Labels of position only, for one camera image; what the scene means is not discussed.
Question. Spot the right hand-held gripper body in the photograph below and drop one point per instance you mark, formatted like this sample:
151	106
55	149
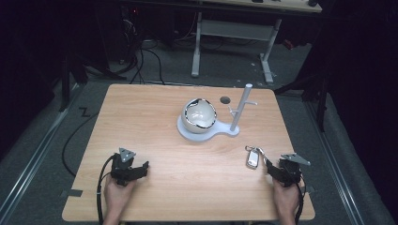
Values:
289	172

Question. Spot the white stand with pegs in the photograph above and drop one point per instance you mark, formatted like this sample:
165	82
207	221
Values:
219	128

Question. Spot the person's right hand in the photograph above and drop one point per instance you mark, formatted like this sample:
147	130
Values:
286	198

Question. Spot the black metal stand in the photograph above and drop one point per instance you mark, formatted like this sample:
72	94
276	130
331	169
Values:
319	93
67	84

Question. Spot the silver car key fob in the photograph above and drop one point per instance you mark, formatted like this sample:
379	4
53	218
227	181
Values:
252	158

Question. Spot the black tape strip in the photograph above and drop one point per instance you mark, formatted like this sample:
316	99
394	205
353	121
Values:
73	193

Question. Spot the white ceramic bowl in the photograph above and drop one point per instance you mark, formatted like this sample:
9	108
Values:
199	115

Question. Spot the dark computer tower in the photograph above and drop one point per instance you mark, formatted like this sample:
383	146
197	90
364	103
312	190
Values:
120	31

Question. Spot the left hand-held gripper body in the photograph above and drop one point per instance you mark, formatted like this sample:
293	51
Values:
123	170

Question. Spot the metal floor rail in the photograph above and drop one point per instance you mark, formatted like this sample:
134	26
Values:
336	162
34	150

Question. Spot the white metal frame desk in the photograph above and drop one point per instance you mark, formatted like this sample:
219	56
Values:
233	31

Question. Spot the person's left hand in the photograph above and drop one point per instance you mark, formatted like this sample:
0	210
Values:
117	195

